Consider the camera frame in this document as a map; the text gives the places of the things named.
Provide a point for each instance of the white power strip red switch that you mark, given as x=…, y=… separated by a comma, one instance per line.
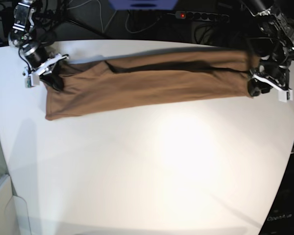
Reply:
x=201, y=16

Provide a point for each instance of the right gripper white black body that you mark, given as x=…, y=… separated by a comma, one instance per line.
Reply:
x=39, y=62

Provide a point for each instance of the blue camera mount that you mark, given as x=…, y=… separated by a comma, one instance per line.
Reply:
x=143, y=4

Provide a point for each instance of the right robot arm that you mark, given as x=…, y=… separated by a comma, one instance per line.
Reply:
x=23, y=32

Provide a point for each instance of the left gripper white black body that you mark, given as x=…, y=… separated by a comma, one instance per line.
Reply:
x=277, y=76

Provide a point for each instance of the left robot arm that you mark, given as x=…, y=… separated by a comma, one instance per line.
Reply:
x=274, y=25

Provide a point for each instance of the black OpenArm base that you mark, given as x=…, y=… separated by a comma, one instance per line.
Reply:
x=280, y=219

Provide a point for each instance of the brown T-shirt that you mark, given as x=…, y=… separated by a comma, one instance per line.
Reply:
x=133, y=81

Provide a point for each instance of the white bin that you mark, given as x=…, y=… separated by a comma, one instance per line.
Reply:
x=14, y=218

